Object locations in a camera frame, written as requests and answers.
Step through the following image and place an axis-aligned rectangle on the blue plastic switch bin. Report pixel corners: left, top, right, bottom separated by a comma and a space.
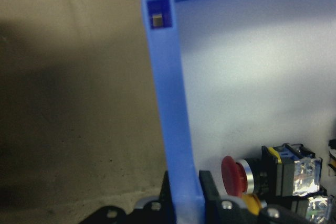
136, 0, 336, 224

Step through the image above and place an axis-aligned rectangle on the red mushroom push button switch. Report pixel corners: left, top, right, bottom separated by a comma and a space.
221, 142, 323, 198

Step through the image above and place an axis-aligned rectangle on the yellow push button switch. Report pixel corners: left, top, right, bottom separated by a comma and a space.
241, 193, 335, 224

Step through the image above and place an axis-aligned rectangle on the black orange-faced push button switch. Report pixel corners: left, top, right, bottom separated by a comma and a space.
327, 138, 336, 177

